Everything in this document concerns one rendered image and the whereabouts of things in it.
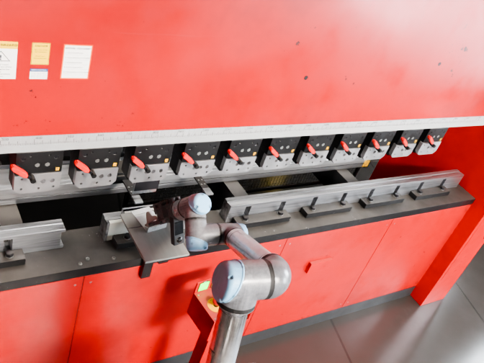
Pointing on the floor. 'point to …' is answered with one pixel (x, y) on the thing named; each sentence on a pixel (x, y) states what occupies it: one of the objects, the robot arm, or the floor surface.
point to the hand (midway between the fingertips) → (154, 224)
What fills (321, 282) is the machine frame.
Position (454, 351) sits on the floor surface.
